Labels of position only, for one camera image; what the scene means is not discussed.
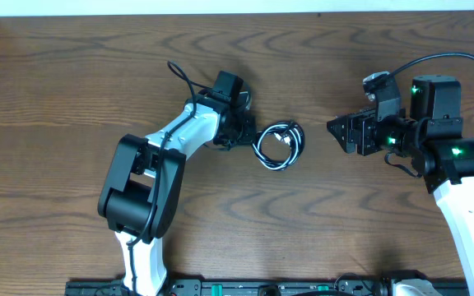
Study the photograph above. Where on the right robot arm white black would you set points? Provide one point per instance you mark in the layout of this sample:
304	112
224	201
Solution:
430	133

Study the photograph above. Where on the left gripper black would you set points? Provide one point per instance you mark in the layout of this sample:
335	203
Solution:
242	128

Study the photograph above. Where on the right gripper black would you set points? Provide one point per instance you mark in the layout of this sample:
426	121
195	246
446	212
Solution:
360	134

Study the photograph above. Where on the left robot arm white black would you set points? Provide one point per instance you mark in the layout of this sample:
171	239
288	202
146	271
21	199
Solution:
141	192

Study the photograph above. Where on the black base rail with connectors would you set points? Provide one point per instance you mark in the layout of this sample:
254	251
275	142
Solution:
410	282

